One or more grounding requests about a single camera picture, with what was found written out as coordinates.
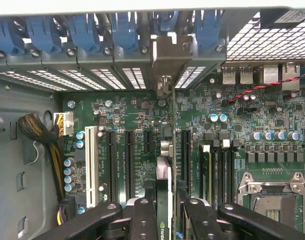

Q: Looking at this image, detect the black long expansion slot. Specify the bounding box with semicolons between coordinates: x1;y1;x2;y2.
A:
124;129;137;201
180;129;192;191
106;129;118;204

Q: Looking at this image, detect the CPU socket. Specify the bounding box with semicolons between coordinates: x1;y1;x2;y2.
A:
236;171;305;236

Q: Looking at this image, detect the white PCI expansion slot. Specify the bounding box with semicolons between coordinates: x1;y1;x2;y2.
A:
84;125;100;209

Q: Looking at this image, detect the black short expansion slot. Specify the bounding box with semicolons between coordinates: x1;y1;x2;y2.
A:
143;129;154;155

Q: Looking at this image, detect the green motherboard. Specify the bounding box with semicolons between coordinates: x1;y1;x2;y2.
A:
61;59;305;240

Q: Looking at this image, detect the open Dell PC case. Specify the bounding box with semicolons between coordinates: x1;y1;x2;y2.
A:
0;7;305;240

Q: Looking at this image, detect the black yellow power cable bundle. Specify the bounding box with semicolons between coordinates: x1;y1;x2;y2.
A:
17;111;77;226

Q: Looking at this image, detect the red black twisted wire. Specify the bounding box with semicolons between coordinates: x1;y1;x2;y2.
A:
228;72;305;104

